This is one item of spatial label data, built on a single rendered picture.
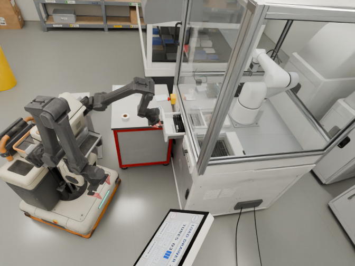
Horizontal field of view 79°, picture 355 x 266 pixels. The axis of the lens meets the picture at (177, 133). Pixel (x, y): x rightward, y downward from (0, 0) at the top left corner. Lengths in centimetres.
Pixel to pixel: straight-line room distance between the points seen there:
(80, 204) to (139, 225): 60
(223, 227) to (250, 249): 31
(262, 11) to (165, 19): 146
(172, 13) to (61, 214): 199
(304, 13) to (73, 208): 204
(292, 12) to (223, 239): 200
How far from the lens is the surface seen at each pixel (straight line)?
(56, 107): 92
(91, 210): 212
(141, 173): 255
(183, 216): 121
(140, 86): 121
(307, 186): 311
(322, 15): 98
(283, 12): 88
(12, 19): 572
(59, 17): 544
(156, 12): 217
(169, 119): 193
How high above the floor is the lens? 220
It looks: 48 degrees down
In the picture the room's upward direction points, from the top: 9 degrees clockwise
